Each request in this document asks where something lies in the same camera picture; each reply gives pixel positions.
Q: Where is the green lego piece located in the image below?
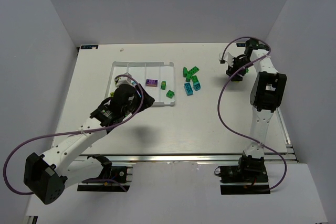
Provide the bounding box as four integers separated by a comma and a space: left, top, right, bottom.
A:
161, 81, 166, 90

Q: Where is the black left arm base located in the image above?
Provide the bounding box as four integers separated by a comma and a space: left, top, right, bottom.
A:
77, 154, 133, 193

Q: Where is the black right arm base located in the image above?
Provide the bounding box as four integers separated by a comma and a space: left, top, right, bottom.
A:
214, 155, 270, 195

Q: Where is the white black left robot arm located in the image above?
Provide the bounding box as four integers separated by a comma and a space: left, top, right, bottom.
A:
24, 84, 155, 205

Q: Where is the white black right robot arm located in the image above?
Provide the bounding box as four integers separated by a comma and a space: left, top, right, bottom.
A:
221, 38, 287, 180

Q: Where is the white divided sorting tray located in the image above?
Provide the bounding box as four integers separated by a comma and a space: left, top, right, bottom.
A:
105, 61, 176, 106

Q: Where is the black corner label right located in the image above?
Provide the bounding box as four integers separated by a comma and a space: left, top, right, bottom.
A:
236, 43, 246, 47

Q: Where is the black corner label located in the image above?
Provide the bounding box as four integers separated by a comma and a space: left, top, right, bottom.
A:
80, 45, 99, 50
236, 43, 246, 47

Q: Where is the teal small lego brick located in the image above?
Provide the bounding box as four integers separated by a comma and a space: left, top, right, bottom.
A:
193, 82, 201, 91

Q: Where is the teal long lego brick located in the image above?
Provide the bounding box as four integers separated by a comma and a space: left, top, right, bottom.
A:
184, 82, 193, 96

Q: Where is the green slanted lego brick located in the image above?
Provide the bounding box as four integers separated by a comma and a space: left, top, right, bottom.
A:
183, 67, 188, 78

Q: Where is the black corner label left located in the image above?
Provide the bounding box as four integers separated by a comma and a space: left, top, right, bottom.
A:
80, 45, 99, 50

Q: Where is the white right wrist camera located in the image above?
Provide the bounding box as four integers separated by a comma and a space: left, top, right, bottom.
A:
219, 52, 235, 67

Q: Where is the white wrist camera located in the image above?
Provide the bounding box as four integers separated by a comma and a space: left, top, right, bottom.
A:
114, 72, 134, 88
219, 52, 235, 67

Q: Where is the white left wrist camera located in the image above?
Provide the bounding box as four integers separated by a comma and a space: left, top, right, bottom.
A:
114, 72, 134, 88

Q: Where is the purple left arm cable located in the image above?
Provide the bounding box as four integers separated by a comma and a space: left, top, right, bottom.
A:
3, 74, 145, 195

